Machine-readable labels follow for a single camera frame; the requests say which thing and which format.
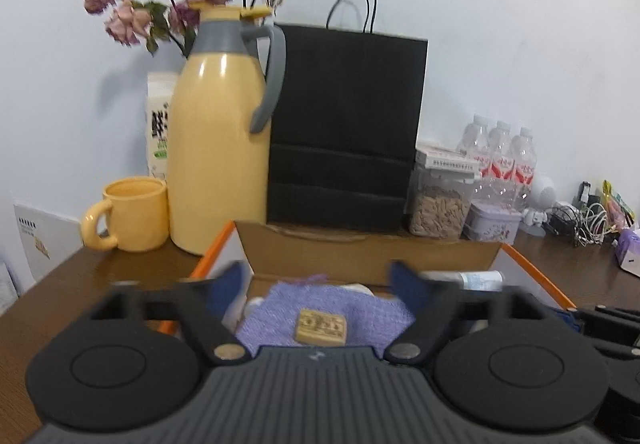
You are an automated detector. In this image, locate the red cardboard box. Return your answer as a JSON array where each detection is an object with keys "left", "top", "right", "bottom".
[{"left": 184, "top": 222, "right": 575, "bottom": 329}]

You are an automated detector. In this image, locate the water bottle left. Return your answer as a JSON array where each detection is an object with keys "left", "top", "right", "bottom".
[{"left": 457, "top": 115, "right": 489, "bottom": 162}]

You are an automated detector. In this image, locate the colourful snack packet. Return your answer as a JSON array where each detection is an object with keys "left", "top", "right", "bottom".
[{"left": 602, "top": 179, "right": 636, "bottom": 231}]

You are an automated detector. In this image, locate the white board on floor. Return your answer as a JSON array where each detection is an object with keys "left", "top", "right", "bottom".
[{"left": 14, "top": 203, "right": 82, "bottom": 281}]

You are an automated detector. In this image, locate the water bottle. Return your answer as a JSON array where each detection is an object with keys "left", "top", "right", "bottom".
[
  {"left": 488, "top": 121, "right": 513, "bottom": 203},
  {"left": 510, "top": 126, "right": 537, "bottom": 211},
  {"left": 457, "top": 115, "right": 489, "bottom": 162}
]

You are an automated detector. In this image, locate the purple tissue pack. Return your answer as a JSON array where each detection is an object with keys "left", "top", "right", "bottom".
[{"left": 615, "top": 229, "right": 640, "bottom": 277}]

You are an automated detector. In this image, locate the small wooden stamp block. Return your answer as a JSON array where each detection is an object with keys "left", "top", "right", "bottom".
[{"left": 294, "top": 308, "right": 347, "bottom": 346}]

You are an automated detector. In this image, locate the blue white package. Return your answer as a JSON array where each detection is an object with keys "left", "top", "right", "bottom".
[{"left": 0, "top": 261, "right": 20, "bottom": 315}]

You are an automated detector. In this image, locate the white milk carton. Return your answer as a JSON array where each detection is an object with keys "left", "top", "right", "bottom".
[{"left": 145, "top": 72, "right": 179, "bottom": 179}]

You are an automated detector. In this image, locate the small decorated tin box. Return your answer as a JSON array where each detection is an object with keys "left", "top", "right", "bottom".
[{"left": 463, "top": 201, "right": 522, "bottom": 245}]

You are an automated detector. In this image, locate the black paper bag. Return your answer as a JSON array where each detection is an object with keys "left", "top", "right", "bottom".
[{"left": 267, "top": 0, "right": 427, "bottom": 233}]

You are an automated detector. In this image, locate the tangled cables pile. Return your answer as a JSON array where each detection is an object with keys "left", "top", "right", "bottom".
[{"left": 541, "top": 180, "right": 614, "bottom": 247}]

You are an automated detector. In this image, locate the white robot figurine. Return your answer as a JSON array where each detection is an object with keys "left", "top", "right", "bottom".
[{"left": 520, "top": 174, "right": 556, "bottom": 237}]

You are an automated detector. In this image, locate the yellow ceramic mug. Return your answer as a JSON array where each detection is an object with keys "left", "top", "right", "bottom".
[{"left": 80, "top": 176, "right": 169, "bottom": 252}]

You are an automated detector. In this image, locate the yellow thermos jug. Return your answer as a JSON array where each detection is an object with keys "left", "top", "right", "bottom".
[{"left": 166, "top": 4, "right": 286, "bottom": 254}]

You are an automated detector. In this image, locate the water bottle right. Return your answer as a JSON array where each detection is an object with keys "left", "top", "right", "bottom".
[{"left": 510, "top": 126, "right": 537, "bottom": 211}]

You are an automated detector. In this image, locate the clear seed container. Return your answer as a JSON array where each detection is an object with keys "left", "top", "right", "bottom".
[{"left": 408, "top": 145, "right": 480, "bottom": 240}]

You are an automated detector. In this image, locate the water bottle middle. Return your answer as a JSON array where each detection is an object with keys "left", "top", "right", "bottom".
[{"left": 488, "top": 121, "right": 513, "bottom": 203}]

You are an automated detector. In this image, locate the purple fabric pouch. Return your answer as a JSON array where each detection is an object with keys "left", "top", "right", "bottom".
[{"left": 236, "top": 281, "right": 413, "bottom": 355}]

